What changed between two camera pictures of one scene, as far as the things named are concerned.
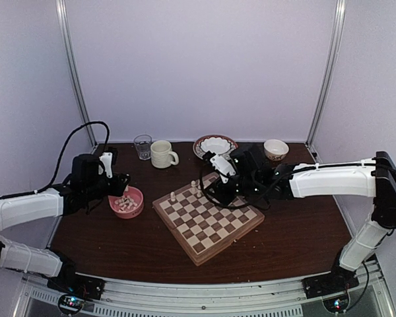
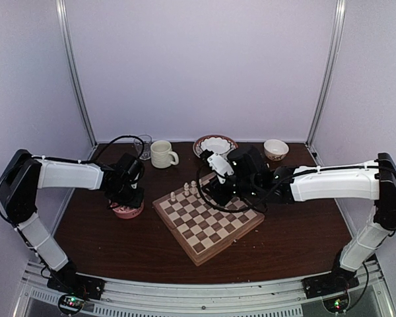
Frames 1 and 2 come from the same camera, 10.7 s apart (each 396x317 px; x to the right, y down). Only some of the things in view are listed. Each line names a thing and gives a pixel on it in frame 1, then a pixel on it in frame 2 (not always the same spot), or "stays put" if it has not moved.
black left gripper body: [115, 190] → [125, 197]
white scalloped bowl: [216, 144] stays put
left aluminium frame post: [62, 17] stays put
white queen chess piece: [193, 190] stays put
